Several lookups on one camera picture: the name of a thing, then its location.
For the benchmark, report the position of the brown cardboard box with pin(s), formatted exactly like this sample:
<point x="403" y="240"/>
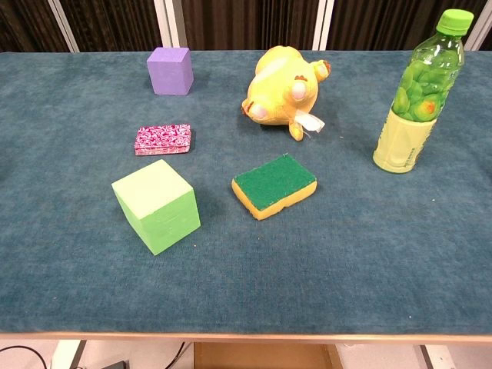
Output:
<point x="261" y="355"/>

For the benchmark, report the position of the white table leg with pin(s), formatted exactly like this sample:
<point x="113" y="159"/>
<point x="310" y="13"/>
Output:
<point x="67" y="355"/>
<point x="430" y="357"/>

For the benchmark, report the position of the dark brown curtain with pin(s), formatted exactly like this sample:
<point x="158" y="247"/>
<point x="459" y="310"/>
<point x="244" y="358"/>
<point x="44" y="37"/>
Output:
<point x="250" y="23"/>

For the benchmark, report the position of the yellow plush duck toy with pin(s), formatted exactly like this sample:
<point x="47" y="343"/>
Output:
<point x="280" y="92"/>

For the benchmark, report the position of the white frame post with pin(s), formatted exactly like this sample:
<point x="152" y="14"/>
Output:
<point x="63" y="27"/>
<point x="323" y="23"/>
<point x="482" y="34"/>
<point x="169" y="23"/>

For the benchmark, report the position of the green foam cube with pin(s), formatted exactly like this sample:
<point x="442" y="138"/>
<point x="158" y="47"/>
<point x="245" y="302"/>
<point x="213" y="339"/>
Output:
<point x="157" y="207"/>

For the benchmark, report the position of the green tea plastic bottle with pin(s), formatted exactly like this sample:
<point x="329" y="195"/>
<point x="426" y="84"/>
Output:
<point x="411" y="123"/>

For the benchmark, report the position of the pink speckled block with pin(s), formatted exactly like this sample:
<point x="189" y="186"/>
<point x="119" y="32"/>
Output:
<point x="163" y="137"/>

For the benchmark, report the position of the blue fabric table mat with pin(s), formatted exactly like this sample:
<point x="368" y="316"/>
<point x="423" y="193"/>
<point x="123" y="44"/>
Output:
<point x="307" y="269"/>

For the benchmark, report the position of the purple foam cube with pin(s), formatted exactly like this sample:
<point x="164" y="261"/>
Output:
<point x="169" y="73"/>

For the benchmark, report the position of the green and yellow sponge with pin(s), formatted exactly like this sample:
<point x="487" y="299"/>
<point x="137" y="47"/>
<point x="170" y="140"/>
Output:
<point x="273" y="184"/>

